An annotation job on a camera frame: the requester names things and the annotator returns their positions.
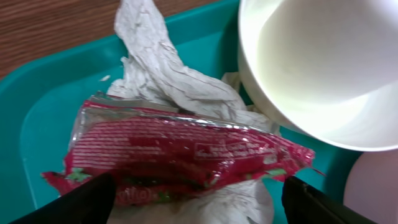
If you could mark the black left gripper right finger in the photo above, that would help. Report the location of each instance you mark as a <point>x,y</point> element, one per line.
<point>304,204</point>

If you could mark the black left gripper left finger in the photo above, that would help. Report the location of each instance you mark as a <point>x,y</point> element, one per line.
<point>91,202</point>

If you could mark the pink bowl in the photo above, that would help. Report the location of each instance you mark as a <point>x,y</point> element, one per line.
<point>371,187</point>

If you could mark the cream bowl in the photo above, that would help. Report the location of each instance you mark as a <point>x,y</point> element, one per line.
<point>326,68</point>

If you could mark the white napkin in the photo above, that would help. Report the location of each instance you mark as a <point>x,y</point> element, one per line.
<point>153,71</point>

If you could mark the red snack wrapper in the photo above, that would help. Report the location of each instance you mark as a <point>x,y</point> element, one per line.
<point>156,153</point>

